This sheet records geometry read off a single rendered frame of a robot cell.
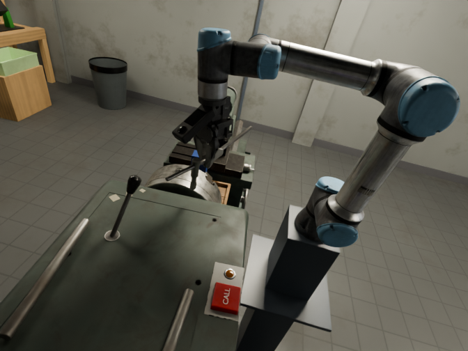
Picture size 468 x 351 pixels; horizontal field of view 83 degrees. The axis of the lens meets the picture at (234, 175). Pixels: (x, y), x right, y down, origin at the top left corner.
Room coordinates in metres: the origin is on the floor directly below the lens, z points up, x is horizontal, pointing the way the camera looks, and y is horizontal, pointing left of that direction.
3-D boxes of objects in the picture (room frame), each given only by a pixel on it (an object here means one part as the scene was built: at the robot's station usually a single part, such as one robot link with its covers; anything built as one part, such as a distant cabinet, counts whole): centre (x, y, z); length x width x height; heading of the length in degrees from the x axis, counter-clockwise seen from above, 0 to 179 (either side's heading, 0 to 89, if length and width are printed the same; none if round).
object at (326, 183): (0.78, -0.36, 1.27); 0.13 x 0.12 x 0.14; 179
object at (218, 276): (0.35, -0.04, 1.23); 0.13 x 0.08 x 0.06; 0
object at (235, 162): (1.33, 0.17, 0.95); 0.43 x 0.18 x 0.04; 90
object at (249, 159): (1.38, 0.15, 0.90); 0.53 x 0.30 x 0.06; 90
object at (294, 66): (0.79, -0.20, 1.69); 0.49 x 0.11 x 0.12; 89
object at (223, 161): (1.30, 0.11, 1.00); 0.20 x 0.10 x 0.05; 0
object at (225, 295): (0.32, -0.04, 1.26); 0.06 x 0.06 x 0.02; 0
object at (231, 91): (1.97, 0.19, 1.01); 0.30 x 0.20 x 0.29; 0
